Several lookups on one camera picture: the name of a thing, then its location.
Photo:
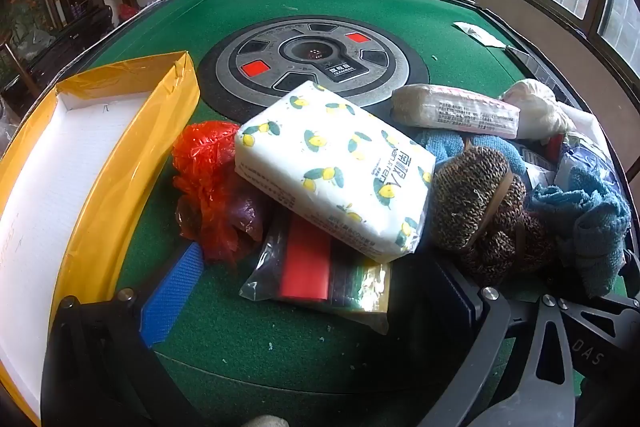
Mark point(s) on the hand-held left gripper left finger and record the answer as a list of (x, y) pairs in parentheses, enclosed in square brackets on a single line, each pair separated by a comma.
[(170, 297)]

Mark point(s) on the white cloth bundle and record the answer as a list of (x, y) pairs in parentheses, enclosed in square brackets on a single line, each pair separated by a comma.
[(535, 107)]

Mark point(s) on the small red bag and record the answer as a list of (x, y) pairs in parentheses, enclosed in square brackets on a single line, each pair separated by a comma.
[(127, 11)]

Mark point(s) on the lemon print tissue pack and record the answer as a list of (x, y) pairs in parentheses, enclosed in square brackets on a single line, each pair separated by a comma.
[(330, 167)]

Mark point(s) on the brown knitted cloth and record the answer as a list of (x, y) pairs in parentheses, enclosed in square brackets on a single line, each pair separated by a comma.
[(475, 207)]

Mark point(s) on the clear zip bag of cloths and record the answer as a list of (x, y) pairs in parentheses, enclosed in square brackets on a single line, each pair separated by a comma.
[(310, 277)]

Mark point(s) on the white foam sheet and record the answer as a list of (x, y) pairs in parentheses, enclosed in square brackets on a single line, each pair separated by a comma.
[(586, 122)]

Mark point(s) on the grey round table centre panel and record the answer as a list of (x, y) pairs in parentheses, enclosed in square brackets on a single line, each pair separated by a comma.
[(300, 72)]

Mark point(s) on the blue microfiber cloth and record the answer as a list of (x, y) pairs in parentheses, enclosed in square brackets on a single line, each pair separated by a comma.
[(445, 144)]

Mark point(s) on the blue white tissue packet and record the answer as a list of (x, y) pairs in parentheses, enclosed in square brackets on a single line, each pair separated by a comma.
[(580, 164)]

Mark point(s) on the dark low cabinet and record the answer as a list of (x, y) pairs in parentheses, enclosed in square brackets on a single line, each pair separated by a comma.
[(75, 37)]

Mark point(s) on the white paper sachet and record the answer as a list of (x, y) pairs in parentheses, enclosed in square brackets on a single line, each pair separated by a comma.
[(477, 32)]

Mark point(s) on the white pack with pink label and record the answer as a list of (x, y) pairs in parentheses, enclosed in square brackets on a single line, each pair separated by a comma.
[(450, 109)]

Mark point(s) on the teal terry towel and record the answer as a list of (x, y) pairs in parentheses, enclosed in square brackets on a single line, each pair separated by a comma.
[(590, 227)]

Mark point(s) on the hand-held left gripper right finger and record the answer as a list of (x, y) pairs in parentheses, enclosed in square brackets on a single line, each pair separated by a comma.
[(465, 302)]

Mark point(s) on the red plastic bag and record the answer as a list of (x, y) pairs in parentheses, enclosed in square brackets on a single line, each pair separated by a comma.
[(210, 177)]

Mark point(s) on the yellow cardboard box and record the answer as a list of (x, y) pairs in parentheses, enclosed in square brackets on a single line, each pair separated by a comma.
[(75, 157)]

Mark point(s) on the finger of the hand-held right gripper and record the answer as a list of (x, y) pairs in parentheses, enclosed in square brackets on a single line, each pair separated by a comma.
[(600, 311)]

